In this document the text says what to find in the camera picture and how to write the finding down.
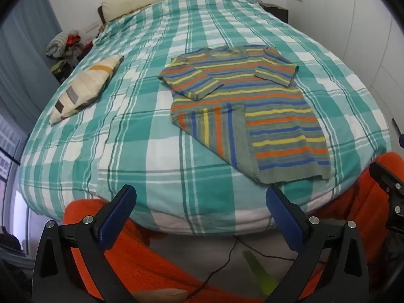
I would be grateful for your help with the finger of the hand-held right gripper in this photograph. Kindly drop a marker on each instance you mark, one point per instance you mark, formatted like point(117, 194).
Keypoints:
point(402, 141)
point(388, 180)

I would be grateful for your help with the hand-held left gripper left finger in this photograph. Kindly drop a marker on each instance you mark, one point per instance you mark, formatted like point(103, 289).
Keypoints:
point(116, 217)

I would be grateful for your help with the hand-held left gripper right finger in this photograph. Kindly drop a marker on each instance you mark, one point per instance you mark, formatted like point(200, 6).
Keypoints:
point(284, 224)

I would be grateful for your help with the striped knitted sweater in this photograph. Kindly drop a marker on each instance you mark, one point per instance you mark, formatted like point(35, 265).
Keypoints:
point(236, 79)

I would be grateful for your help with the pile of dark clothes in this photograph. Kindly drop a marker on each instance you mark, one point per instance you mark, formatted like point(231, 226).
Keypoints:
point(68, 66)

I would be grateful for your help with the person's left hand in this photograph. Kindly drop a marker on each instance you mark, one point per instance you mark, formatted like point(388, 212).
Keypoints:
point(164, 295)

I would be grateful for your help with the orange fleece clothing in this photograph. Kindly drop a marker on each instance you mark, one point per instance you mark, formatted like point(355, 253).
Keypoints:
point(142, 268)

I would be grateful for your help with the green plastic object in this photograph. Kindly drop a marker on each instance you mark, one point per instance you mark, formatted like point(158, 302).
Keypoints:
point(258, 274)

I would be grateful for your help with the green white plaid blanket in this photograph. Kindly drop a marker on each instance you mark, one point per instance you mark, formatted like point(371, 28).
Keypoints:
point(126, 151)

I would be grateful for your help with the white wardrobe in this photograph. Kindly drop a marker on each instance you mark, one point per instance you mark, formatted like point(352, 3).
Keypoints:
point(363, 38)

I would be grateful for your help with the window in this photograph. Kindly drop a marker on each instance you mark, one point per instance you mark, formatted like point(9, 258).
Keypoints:
point(6, 164)

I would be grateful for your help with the striped beige pillow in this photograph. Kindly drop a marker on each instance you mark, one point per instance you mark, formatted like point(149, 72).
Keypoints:
point(85, 85)

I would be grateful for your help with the dark nightstand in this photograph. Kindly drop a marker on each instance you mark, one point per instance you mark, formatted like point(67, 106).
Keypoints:
point(276, 11)

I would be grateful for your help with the grey knitted garment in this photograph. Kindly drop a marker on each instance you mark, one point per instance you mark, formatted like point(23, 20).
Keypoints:
point(56, 45)

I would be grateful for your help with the red garment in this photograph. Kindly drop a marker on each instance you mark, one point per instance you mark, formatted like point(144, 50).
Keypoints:
point(74, 38)

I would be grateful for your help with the grey blue curtain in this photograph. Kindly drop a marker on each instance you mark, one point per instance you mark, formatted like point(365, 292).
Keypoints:
point(25, 53)

